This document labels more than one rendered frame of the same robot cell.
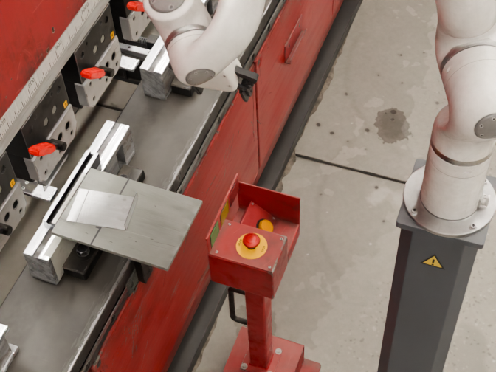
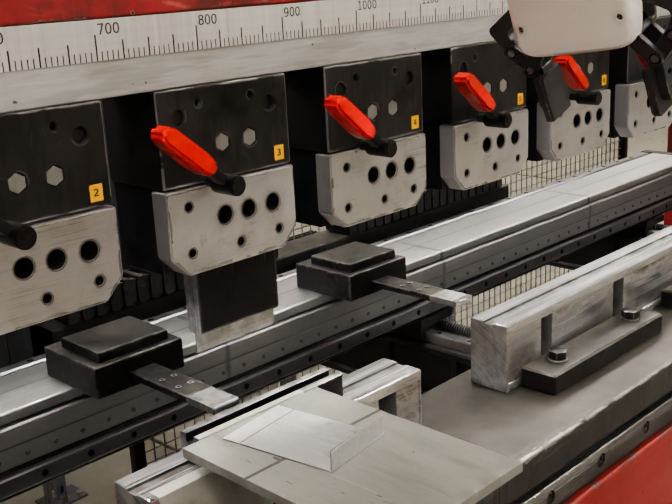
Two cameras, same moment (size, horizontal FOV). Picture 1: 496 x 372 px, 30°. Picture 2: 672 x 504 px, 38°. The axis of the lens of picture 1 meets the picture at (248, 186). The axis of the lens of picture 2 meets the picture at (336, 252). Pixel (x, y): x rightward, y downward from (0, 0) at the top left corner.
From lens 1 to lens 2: 118 cm
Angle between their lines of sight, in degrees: 40
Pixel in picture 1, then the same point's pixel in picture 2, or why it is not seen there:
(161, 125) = (486, 418)
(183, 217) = (468, 477)
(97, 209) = (293, 434)
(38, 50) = not seen: outside the picture
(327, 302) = not seen: outside the picture
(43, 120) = (217, 132)
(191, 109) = (550, 409)
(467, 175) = not seen: outside the picture
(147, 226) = (380, 476)
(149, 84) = (482, 355)
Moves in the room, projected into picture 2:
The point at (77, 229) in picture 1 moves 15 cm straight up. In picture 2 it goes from (234, 453) to (221, 302)
